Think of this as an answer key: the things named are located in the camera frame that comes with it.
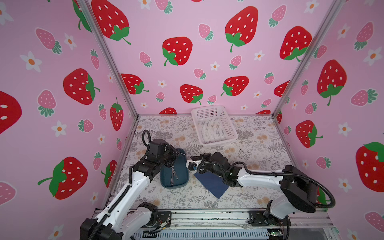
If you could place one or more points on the dark blue paper napkin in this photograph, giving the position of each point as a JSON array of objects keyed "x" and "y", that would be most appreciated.
[{"x": 212, "y": 183}]

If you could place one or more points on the aluminium corner post left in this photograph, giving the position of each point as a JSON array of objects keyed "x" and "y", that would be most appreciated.
[{"x": 90, "y": 18}]

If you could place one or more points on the silver metal fork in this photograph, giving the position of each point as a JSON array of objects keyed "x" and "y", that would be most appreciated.
[{"x": 173, "y": 175}]

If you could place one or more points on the aluminium corner post right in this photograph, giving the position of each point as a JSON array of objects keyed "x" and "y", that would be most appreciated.
[{"x": 325, "y": 25}]

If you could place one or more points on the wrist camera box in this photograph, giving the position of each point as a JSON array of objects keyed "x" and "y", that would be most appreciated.
[
  {"x": 192, "y": 166},
  {"x": 157, "y": 147}
]

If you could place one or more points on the white perforated plastic basket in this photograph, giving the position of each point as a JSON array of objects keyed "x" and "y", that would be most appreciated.
[{"x": 213, "y": 126}]

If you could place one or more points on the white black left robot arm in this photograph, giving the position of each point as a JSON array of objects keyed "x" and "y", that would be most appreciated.
[{"x": 120, "y": 204}]

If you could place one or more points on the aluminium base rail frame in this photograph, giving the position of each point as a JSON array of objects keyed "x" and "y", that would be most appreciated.
[{"x": 236, "y": 224}]

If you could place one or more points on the aluminium corner post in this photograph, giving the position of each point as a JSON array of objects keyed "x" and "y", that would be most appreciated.
[
  {"x": 90, "y": 18},
  {"x": 325, "y": 25}
]

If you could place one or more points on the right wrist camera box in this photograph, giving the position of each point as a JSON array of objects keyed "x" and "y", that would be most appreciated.
[{"x": 192, "y": 166}]

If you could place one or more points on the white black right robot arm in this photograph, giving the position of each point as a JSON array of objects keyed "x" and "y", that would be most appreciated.
[{"x": 299, "y": 192}]

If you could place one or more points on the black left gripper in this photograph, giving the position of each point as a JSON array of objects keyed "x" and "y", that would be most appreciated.
[{"x": 174, "y": 152}]

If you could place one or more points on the dark teal plastic tray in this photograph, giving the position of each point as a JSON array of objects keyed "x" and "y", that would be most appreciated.
[{"x": 178, "y": 175}]

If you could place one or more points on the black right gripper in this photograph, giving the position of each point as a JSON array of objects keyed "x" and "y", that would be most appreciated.
[{"x": 205, "y": 156}]

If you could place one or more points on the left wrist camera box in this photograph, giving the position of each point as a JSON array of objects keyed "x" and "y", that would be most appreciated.
[{"x": 157, "y": 147}]

